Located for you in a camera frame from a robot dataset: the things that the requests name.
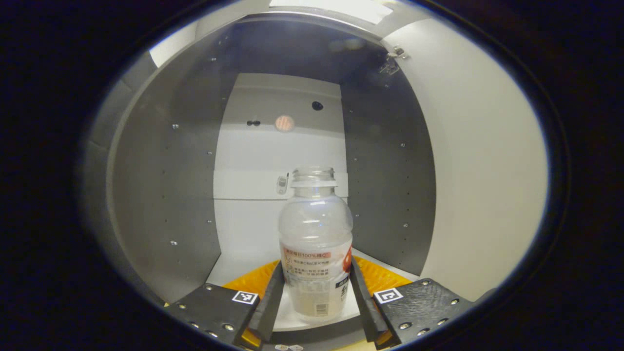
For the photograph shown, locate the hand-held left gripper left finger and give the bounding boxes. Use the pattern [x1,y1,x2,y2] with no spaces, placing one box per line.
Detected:
[166,261,286,349]

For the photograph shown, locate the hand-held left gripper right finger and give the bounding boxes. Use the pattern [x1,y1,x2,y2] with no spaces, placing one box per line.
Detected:
[349,256,476,350]

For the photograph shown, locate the dark grey cabinet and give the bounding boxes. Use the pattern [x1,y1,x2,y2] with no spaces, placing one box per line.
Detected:
[80,12,437,349]

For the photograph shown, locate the clear plastic bottle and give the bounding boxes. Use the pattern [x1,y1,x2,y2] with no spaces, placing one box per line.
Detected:
[279,167,353,322]

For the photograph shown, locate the white cabinet shelf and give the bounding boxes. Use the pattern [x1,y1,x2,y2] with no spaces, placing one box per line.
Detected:
[205,248,421,333]

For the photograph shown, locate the metal door hinge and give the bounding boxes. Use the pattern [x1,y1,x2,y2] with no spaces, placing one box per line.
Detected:
[380,45,410,75]

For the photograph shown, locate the ceiling light panel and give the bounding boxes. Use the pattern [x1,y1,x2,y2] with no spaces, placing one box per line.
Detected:
[271,0,393,25]

